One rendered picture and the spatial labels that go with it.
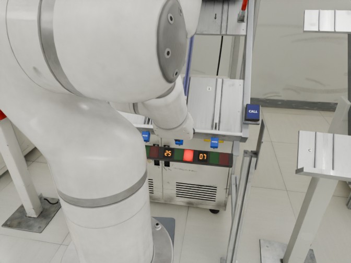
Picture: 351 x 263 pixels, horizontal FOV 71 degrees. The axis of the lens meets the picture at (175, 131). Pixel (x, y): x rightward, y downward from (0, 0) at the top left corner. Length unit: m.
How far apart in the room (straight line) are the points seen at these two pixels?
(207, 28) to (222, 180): 0.72
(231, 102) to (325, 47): 2.10
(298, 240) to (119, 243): 0.92
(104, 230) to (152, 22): 0.25
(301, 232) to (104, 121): 0.97
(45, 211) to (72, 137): 1.38
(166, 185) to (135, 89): 1.17
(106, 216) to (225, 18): 0.84
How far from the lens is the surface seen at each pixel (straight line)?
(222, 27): 0.98
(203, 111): 0.80
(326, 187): 1.00
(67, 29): 0.21
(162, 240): 0.49
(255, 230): 1.47
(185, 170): 1.27
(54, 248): 1.47
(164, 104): 0.42
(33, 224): 1.61
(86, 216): 0.33
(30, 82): 0.28
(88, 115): 0.31
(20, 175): 1.47
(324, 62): 2.88
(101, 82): 0.21
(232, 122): 0.79
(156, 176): 1.33
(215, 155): 0.77
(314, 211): 1.07
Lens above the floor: 1.10
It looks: 30 degrees down
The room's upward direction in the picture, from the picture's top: straight up
